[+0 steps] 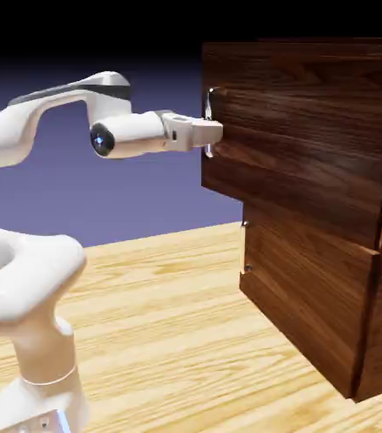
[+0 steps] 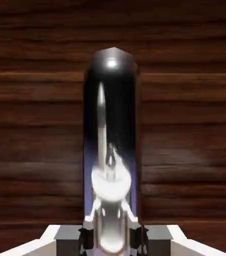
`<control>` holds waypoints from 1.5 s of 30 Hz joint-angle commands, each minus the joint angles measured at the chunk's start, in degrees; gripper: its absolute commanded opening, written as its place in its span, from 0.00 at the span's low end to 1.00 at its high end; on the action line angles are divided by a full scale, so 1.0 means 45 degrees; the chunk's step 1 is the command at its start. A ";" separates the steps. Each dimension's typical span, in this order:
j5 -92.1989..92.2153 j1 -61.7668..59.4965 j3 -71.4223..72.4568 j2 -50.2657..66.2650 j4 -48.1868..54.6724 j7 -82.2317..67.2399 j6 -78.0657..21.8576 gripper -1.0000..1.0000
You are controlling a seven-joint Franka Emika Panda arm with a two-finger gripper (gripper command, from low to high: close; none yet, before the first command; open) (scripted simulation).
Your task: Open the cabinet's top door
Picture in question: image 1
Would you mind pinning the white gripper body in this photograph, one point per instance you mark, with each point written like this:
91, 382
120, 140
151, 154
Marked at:
206, 133

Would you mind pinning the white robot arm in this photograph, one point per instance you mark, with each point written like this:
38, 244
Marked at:
42, 277

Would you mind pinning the large dark wood cabinet door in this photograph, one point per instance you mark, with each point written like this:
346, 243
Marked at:
299, 135

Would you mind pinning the small dark wood cabinet door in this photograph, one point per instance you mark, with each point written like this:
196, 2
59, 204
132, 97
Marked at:
306, 297

